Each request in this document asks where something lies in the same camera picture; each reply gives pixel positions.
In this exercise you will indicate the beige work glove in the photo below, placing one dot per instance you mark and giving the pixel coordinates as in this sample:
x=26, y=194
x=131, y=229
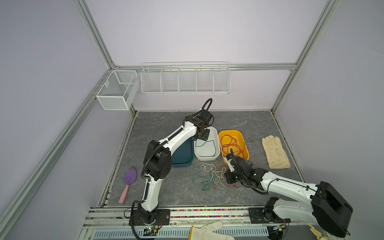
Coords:
x=276, y=156

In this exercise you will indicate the white plastic bin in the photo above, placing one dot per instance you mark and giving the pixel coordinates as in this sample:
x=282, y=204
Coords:
x=208, y=150

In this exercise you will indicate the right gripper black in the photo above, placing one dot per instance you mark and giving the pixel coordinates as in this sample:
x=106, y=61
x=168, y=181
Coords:
x=229, y=179

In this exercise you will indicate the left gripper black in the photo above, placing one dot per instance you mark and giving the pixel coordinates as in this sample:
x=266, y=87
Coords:
x=206, y=136

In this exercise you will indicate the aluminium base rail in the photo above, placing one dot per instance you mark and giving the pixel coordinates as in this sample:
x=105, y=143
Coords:
x=184, y=216

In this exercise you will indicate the dark teal plastic bin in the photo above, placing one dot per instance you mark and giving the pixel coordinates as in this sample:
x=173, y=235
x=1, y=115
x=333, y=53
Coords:
x=183, y=156

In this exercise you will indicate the white wire shelf basket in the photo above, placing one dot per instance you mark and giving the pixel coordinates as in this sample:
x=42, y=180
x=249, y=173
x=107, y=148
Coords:
x=186, y=78

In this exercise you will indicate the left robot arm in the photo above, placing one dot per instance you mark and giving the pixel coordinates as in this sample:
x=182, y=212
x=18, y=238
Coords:
x=158, y=160

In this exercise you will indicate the purple object at left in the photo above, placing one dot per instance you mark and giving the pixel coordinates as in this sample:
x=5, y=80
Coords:
x=129, y=178

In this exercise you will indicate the white mesh box basket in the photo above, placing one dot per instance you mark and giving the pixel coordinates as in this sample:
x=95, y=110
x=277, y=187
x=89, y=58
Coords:
x=119, y=90

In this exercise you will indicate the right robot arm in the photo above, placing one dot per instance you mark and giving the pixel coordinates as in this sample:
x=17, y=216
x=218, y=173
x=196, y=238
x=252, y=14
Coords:
x=320, y=204

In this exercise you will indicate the yellow plastic bin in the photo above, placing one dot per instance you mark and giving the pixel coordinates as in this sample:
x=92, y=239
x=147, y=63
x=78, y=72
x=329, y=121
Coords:
x=233, y=139

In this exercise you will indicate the small cream object front right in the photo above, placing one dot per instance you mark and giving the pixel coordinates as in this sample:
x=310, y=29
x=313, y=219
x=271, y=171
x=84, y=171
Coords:
x=317, y=233

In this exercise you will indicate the white glove at front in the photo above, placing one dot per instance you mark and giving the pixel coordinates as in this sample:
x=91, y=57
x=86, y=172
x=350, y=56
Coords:
x=208, y=232

